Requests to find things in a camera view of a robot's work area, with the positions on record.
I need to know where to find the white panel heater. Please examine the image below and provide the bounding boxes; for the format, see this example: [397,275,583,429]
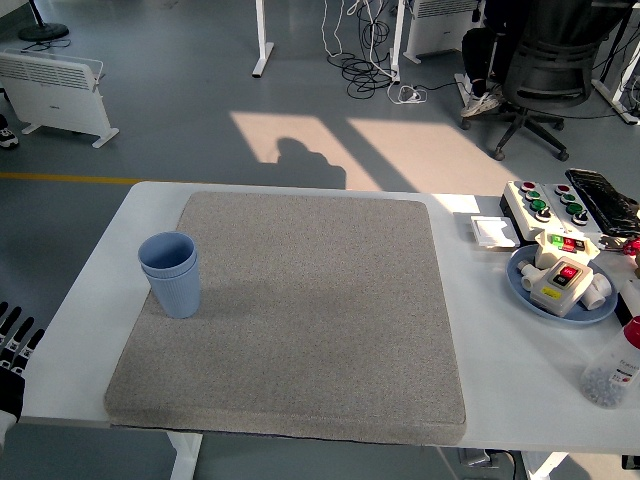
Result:
[0,48,120,148]
[402,0,481,64]

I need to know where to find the white pipe fitting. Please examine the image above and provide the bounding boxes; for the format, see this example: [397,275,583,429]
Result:
[517,259,544,291]
[582,273,615,311]

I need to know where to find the white table leg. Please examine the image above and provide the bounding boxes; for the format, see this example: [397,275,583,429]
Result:
[167,432,204,480]
[522,452,569,480]

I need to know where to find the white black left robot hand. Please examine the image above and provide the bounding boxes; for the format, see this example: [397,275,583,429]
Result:
[0,301,46,454]

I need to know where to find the grey foot pedal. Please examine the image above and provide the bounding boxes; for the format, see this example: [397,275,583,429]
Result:
[457,448,501,469]

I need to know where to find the black pedal cable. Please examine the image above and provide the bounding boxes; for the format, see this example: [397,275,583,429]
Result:
[492,449,517,480]

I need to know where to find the seated person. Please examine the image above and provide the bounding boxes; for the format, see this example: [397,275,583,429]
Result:
[459,0,534,119]

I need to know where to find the clear bottle red cap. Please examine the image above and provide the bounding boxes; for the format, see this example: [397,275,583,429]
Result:
[579,315,640,410]

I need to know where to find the black fan stand base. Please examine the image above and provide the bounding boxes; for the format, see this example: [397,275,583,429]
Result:
[18,0,70,42]

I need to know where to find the black cable bundle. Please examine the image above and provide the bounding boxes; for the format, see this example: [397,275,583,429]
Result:
[327,49,401,99]

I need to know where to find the white desk leg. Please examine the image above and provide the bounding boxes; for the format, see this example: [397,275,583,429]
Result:
[591,0,640,125]
[251,0,275,78]
[387,0,406,84]

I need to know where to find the white switch box red button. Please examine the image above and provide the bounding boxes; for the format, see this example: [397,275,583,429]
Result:
[528,256,594,319]

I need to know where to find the grey mesh office chair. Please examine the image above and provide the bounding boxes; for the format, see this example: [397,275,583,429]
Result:
[462,0,634,162]

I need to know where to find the blue ribbed cup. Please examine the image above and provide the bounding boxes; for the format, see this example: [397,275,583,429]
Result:
[137,231,198,275]
[141,257,203,320]

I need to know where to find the white box green red labels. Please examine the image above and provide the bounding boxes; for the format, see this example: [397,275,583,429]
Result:
[533,230,600,271]

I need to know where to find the blue plate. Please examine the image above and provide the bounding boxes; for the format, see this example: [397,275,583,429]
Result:
[506,244,619,326]

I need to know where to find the grey-brown foam mat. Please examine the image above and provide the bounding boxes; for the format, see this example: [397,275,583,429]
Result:
[103,191,468,446]

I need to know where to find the white cable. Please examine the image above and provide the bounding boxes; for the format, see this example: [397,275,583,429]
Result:
[319,0,351,59]

